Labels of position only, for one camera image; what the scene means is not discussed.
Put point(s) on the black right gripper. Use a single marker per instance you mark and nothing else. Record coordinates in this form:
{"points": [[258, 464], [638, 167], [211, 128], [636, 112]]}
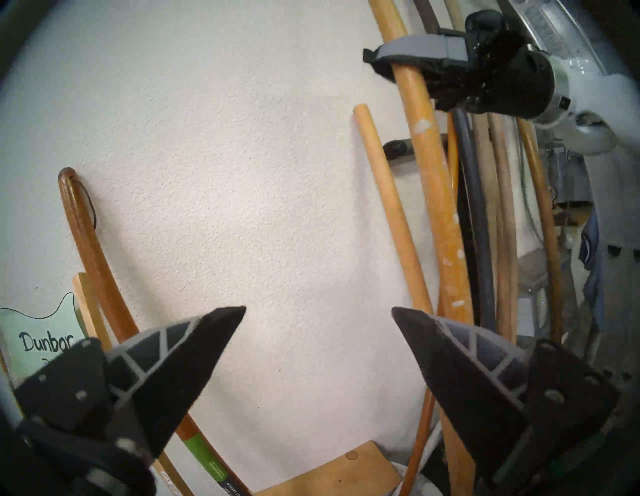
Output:
{"points": [[505, 80]]}

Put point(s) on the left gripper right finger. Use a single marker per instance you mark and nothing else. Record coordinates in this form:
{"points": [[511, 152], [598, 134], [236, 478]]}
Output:
{"points": [[450, 380]]}

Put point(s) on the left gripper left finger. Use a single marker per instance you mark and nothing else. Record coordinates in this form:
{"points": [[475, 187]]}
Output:
{"points": [[170, 372]]}

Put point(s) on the paint-speckled pole with threaded tip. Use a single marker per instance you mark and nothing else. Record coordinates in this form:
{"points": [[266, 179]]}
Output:
{"points": [[435, 175]]}

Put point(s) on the plain thick wooden dowel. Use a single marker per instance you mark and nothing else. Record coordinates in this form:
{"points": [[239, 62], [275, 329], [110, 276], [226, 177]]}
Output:
{"points": [[395, 210]]}

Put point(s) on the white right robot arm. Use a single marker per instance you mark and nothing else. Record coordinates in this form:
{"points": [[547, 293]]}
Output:
{"points": [[600, 100]]}

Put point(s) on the grey bar with black cap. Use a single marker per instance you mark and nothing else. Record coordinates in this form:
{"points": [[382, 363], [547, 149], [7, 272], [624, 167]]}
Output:
{"points": [[397, 148]]}

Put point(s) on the flat wooden slat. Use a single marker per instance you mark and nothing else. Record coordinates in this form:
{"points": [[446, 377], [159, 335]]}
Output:
{"points": [[90, 305]]}

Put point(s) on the aluminium extension ladder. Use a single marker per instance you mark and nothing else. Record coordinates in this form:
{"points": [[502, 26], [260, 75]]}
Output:
{"points": [[545, 20]]}

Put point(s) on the green Dunbar Drive sign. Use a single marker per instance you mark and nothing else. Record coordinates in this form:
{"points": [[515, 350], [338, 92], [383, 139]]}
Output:
{"points": [[45, 325]]}

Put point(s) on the plywood board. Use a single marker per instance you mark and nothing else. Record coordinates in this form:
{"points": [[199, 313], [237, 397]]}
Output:
{"points": [[340, 475]]}

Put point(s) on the blue cloth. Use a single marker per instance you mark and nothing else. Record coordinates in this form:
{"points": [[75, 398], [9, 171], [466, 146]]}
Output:
{"points": [[592, 260]]}

